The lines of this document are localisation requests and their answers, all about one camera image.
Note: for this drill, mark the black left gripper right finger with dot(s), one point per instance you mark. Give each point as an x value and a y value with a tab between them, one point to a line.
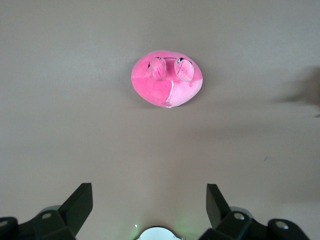
220	212

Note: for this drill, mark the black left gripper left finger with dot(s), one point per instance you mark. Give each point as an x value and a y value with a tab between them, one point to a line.
75	210

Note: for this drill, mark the round pink plush toy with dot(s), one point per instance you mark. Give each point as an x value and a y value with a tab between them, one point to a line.
150	87

